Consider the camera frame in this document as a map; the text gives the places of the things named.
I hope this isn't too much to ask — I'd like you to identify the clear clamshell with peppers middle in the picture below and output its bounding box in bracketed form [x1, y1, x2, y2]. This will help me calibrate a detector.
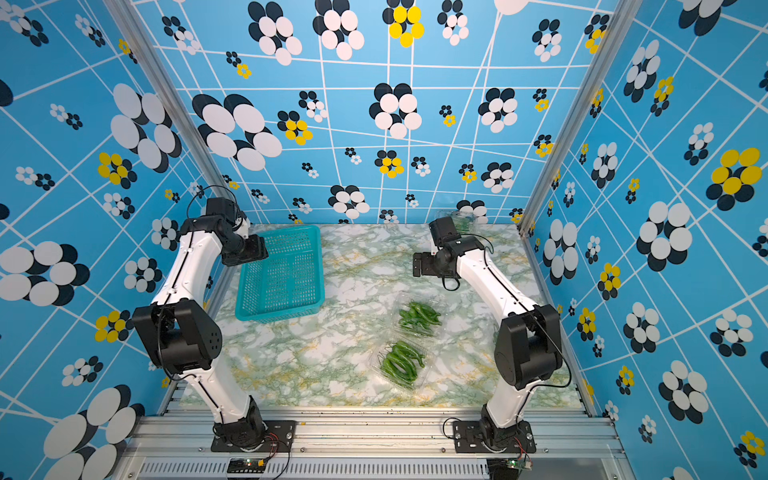
[392, 294, 443, 340]

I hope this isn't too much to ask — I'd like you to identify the clear clamshell with peppers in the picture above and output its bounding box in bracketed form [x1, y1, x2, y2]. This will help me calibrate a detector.
[392, 294, 443, 340]
[369, 336, 434, 391]
[436, 210, 478, 236]

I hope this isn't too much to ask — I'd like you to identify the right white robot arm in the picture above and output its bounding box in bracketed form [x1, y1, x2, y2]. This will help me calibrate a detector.
[413, 217, 564, 453]

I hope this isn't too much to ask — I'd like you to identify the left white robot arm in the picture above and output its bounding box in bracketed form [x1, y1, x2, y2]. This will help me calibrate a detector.
[132, 197, 268, 451]

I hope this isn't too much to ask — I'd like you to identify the clear clamshell with peppers back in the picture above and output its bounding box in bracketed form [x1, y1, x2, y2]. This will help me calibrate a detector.
[436, 210, 478, 236]

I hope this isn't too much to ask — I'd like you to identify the clear clamshell with peppers front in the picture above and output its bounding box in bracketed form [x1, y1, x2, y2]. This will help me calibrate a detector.
[369, 336, 434, 391]

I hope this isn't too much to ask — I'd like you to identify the teal plastic basket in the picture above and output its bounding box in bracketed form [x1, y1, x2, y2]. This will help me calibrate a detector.
[235, 225, 325, 324]

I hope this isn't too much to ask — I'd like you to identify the left controller board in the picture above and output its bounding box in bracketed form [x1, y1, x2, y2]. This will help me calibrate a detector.
[226, 458, 269, 480]

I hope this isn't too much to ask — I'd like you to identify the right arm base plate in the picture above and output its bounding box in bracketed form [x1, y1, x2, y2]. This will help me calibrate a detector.
[452, 420, 537, 455]

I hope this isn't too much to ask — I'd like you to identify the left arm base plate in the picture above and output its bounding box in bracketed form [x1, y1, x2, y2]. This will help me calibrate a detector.
[210, 420, 296, 453]

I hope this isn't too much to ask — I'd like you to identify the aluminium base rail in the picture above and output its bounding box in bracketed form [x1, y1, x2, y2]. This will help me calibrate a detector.
[114, 407, 635, 479]

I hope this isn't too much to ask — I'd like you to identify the aluminium frame post left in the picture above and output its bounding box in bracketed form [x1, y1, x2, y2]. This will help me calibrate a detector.
[104, 1, 235, 200]

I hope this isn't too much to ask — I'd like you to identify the aluminium frame post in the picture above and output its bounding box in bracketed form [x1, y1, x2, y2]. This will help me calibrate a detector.
[104, 1, 235, 200]
[519, 0, 643, 236]

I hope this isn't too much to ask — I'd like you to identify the aluminium frame post right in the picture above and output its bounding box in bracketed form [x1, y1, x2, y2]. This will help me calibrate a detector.
[519, 0, 643, 236]

